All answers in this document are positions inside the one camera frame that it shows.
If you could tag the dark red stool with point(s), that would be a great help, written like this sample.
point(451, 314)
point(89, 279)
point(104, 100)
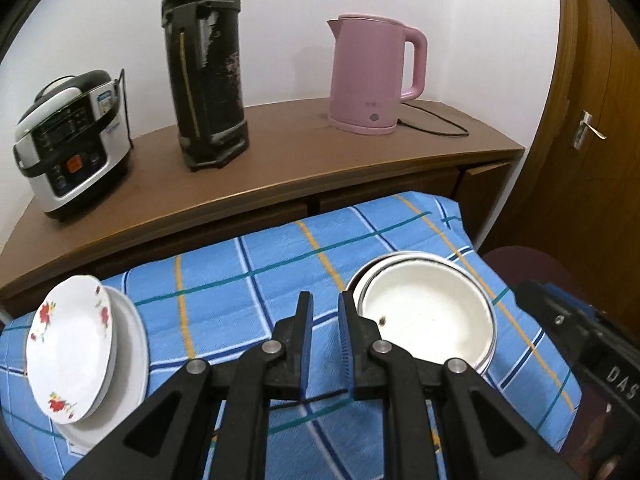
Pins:
point(525, 262)

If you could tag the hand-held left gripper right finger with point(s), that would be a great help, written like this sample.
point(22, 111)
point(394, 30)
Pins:
point(345, 345)

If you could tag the white plate with red flowers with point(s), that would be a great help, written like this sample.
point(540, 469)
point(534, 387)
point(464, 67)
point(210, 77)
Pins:
point(70, 355)

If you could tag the pink electric kettle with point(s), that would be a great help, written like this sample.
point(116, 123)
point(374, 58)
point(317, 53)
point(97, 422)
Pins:
point(365, 70)

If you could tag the brown wooden cabinet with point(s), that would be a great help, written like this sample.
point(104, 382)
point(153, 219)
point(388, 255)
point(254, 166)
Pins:
point(280, 160)

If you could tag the wooden door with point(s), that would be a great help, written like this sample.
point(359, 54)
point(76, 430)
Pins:
point(590, 185)

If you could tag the black thermos flask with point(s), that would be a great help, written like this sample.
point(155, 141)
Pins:
point(205, 85)

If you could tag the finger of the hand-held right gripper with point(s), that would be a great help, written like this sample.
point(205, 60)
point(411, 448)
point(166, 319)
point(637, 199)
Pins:
point(545, 310)

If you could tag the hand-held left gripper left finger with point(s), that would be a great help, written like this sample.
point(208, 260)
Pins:
point(307, 340)

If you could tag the white enamel bowl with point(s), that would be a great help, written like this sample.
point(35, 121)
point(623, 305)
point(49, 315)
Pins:
point(425, 310)

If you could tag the white rice cooker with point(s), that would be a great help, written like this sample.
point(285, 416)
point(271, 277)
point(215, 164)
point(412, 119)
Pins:
point(75, 150)

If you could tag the blue plaid cloth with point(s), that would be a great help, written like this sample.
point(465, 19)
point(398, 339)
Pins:
point(240, 280)

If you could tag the large white plate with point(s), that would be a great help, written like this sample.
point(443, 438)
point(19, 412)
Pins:
point(131, 360)

